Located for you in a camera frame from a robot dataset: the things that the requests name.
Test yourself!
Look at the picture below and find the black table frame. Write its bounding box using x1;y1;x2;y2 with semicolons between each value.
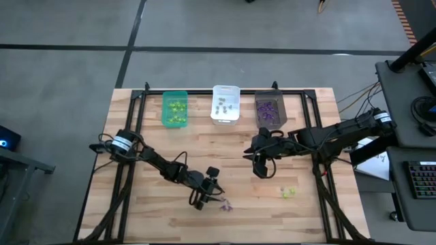
73;81;371;244

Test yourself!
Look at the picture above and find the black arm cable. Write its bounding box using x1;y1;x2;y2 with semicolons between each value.
172;151;202;208
251;128;284;180

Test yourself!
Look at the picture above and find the yellow cable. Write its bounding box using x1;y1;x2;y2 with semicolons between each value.
336;82;379;104

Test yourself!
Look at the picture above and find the black headset with cable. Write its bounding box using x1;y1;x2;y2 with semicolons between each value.
410;96;436;137

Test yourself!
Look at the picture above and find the black tablet device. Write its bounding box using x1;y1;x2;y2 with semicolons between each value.
418;63;436;96

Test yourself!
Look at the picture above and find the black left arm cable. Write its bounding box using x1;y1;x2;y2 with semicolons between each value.
172;151;202;208

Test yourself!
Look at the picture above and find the grey desk top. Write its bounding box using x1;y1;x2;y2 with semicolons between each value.
374;60;436;149
386;146;436;233

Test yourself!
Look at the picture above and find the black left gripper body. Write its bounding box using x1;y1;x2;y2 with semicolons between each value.
187;166;221;210

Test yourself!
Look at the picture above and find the teal plastic bin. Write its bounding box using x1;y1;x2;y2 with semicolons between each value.
160;90;189;129

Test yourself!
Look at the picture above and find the black device blue light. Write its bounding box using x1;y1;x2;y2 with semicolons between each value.
0;125;22;152

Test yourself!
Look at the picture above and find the grey plastic bin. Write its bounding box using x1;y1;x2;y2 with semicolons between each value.
254;89;288;131

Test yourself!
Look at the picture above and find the black metal pole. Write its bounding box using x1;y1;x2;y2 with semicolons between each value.
389;26;436;73

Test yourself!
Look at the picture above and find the white plastic bin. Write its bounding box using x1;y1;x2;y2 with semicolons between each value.
210;84;241;126

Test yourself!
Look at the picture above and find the black computer keyboard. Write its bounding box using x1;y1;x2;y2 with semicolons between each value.
403;161;436;200

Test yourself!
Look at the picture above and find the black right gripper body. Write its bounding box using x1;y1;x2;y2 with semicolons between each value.
250;127;296;178

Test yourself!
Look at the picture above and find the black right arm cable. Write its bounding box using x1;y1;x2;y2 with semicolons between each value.
251;128;284;180

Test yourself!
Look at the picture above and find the black metal cart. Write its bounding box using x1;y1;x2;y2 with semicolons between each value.
0;146;56;245

